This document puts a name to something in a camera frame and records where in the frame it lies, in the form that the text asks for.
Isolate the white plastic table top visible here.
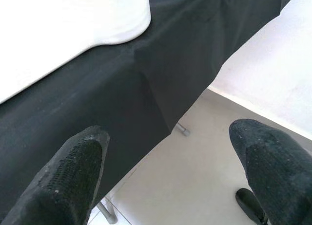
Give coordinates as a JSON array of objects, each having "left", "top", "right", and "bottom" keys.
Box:
[{"left": 0, "top": 0, "right": 152, "bottom": 104}]

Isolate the black left robot foot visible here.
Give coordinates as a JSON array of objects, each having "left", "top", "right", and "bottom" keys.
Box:
[{"left": 235, "top": 187, "right": 269, "bottom": 225}]

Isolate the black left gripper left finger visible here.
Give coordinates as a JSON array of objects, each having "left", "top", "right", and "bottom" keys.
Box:
[{"left": 0, "top": 125, "right": 110, "bottom": 225}]

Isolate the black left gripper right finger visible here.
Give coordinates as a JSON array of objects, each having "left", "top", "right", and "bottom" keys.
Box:
[{"left": 229, "top": 119, "right": 312, "bottom": 225}]

